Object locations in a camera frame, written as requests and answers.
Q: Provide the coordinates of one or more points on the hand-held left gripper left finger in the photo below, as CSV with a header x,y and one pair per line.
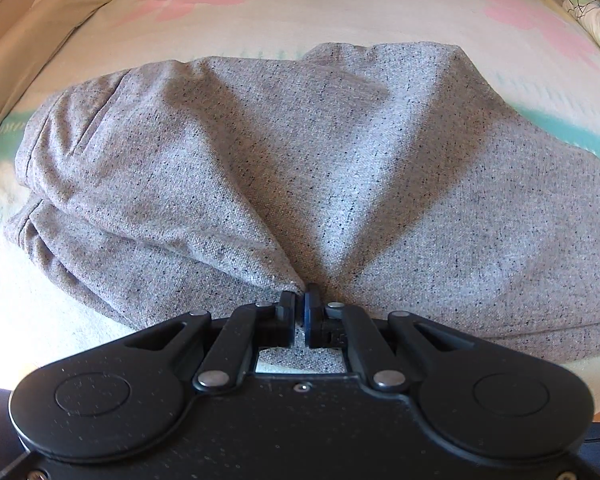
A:
x,y
286,316

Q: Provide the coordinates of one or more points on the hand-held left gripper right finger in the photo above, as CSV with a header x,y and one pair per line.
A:
x,y
311,316

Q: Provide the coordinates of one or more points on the grey speckled pants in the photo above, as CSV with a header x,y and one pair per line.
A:
x,y
280,160

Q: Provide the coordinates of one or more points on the floral pastel blanket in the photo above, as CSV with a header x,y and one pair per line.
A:
x,y
340,10

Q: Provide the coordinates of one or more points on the tan pillow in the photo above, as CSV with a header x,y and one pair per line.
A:
x,y
40,45

